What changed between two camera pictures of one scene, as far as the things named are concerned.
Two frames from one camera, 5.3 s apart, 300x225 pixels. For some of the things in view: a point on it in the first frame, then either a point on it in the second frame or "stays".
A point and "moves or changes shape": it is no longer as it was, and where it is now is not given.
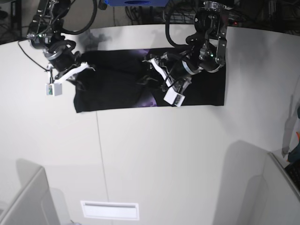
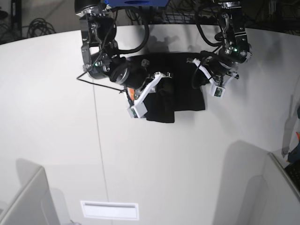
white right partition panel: [283, 196] stays
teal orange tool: [294, 155] stays
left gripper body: [61, 56] → [131, 72]
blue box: [137, 3] stays
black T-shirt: [123, 80] moves or changes shape
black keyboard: [293, 170] stays
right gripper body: [181, 76] → [218, 69]
